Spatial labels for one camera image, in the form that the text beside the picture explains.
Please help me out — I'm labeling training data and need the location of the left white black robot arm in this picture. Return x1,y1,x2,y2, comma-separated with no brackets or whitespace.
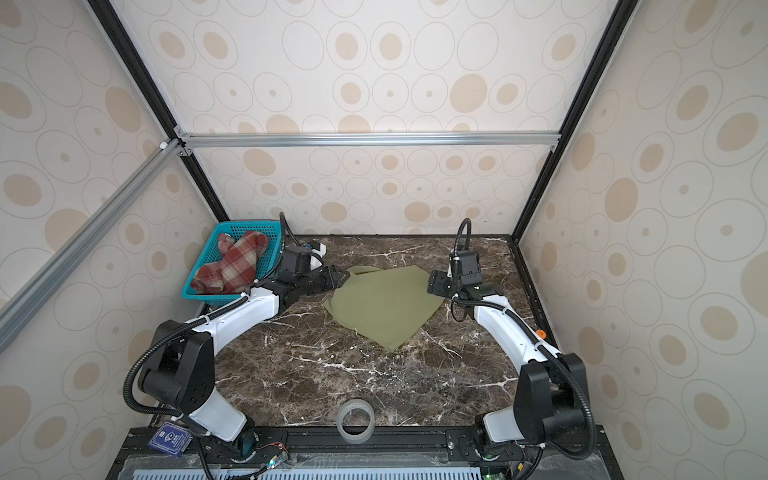
123,265,350,460

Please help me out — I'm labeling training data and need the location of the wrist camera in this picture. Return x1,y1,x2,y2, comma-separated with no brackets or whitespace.
450,249,483,286
278,240,327,278

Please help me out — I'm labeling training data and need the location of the clear tape roll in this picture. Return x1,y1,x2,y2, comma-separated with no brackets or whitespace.
336,399,376,445

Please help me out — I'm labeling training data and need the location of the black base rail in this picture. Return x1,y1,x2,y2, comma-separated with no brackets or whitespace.
107,426,623,479

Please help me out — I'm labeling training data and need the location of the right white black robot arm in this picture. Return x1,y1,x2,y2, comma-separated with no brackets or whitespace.
427,270,597,460

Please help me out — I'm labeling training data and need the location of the horizontal aluminium rail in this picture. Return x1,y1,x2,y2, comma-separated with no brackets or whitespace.
180,131,561,148

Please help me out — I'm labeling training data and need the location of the teal plastic basket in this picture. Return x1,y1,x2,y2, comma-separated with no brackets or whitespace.
182,220,283,306

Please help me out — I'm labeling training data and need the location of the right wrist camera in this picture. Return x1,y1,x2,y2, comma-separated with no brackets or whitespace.
450,249,483,286

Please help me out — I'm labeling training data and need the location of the olive green skirt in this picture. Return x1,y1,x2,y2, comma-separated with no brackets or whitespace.
324,266,444,351

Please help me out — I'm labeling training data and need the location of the blue card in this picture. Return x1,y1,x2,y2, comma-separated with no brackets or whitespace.
148,422,192,458

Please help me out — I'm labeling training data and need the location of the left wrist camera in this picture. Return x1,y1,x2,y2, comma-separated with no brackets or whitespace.
278,240,327,278

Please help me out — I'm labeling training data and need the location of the left slanted aluminium rail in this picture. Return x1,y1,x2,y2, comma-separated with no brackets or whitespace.
1,139,181,350

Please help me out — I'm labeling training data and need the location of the red plaid skirt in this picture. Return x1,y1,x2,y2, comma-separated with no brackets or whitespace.
191,231,270,295

